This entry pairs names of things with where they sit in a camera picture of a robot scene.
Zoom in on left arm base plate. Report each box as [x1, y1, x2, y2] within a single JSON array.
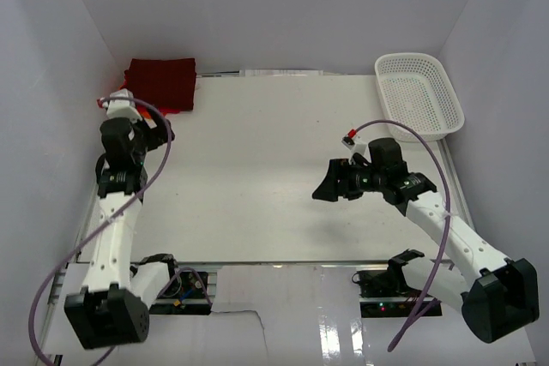
[[149, 271, 211, 315]]

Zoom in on folded orange t-shirt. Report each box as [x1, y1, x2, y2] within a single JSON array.
[[123, 79, 180, 119]]

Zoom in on white perforated plastic basket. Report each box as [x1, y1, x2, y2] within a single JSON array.
[[374, 52, 465, 141]]

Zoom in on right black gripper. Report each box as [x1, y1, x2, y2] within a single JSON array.
[[311, 159, 385, 202]]

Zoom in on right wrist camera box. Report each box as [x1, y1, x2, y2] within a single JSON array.
[[341, 129, 370, 165]]

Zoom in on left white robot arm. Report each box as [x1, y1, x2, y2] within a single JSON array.
[[63, 117, 181, 350]]

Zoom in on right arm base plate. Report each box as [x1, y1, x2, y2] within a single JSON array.
[[351, 269, 421, 319]]

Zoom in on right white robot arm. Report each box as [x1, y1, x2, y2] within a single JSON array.
[[312, 136, 540, 343]]

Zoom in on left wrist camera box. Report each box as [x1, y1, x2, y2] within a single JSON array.
[[97, 88, 153, 129]]

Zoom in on dark red t-shirt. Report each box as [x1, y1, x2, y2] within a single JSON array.
[[122, 58, 196, 114]]

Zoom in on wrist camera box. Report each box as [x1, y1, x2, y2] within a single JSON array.
[[97, 88, 153, 129], [341, 129, 370, 165]]

